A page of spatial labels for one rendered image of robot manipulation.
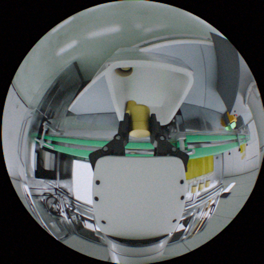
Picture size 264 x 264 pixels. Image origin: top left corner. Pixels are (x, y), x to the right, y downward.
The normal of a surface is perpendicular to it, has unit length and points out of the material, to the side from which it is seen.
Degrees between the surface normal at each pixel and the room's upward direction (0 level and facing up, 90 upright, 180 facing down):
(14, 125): 90
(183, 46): 0
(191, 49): 0
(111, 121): 90
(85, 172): 90
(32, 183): 90
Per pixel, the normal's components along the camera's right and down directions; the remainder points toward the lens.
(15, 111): 1.00, 0.01
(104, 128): -0.02, -0.37
